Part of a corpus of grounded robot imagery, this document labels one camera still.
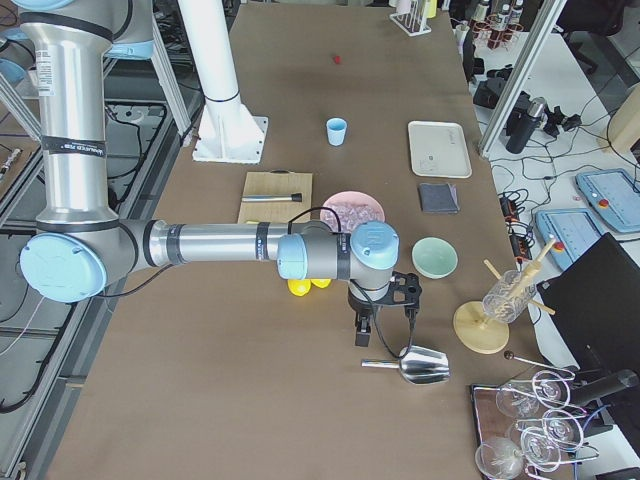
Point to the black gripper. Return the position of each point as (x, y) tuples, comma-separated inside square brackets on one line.
[(361, 305)]

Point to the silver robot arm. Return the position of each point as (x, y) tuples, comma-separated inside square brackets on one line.
[(82, 245)]

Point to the steel ice scoop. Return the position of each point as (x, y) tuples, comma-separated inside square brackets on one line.
[(417, 365)]

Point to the wooden cup tree stand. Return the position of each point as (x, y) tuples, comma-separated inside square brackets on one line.
[(482, 334)]

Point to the pink bowl of ice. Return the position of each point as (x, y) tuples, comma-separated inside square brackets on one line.
[(353, 209)]

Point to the light blue plastic cup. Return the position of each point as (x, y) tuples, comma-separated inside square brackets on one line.
[(336, 129)]

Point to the yellow lemon far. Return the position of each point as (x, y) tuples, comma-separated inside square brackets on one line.
[(321, 283)]

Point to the yellow lemon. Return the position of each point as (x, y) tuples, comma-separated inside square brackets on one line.
[(299, 288), (321, 283)]

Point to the yellow lemon near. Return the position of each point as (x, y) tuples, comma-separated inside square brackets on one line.
[(299, 288)]

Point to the green empty bowl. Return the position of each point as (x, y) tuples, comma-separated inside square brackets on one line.
[(434, 258)]

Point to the steel muddler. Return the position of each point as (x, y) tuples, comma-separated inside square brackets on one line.
[(295, 197)]

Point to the grey folded cloth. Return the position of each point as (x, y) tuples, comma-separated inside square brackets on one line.
[(438, 198)]

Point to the clear patterned glass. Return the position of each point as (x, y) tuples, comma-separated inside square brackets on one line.
[(505, 301)]

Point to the bamboo cutting board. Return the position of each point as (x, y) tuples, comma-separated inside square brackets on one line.
[(275, 183)]

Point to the wine glass rack tray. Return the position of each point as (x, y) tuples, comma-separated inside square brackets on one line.
[(529, 428)]

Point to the cream rabbit tray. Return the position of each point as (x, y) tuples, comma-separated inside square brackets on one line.
[(438, 149)]

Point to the black laptop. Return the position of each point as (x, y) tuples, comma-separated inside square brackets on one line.
[(596, 303)]

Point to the blue teach pendant near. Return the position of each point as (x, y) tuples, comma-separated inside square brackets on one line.
[(574, 231)]

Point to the blue teach pendant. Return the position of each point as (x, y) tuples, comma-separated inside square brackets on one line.
[(614, 196), (574, 231)]

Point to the black thermos bottle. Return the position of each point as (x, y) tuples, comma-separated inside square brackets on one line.
[(526, 123)]

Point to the blue teach pendant far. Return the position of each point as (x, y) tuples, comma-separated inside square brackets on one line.
[(614, 196)]

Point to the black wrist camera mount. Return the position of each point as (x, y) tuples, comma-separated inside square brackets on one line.
[(405, 290)]

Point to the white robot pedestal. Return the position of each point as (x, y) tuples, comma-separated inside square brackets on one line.
[(228, 132)]

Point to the white wire rack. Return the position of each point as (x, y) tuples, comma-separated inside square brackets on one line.
[(412, 16)]

